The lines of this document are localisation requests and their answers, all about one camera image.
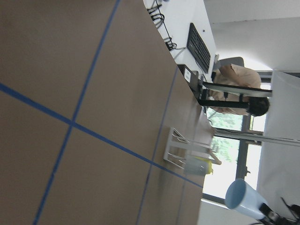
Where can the yellow plastic cup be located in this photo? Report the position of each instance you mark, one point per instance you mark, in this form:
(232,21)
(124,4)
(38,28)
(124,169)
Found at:
(209,167)

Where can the light blue cup back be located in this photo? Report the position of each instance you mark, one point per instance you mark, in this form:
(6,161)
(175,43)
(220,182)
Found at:
(241,197)

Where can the black monitor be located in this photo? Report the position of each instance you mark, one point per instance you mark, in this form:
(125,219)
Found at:
(236,90)

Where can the grey plastic cup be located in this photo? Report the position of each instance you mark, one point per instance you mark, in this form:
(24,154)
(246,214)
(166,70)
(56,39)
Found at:
(195,166)

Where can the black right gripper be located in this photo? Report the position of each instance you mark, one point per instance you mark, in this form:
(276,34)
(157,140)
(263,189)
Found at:
(272,218)

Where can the black keyboard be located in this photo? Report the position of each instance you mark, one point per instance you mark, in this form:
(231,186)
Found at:
(198,49)

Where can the white wire cup rack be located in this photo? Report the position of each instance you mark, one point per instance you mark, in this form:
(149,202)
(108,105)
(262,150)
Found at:
(178,147)

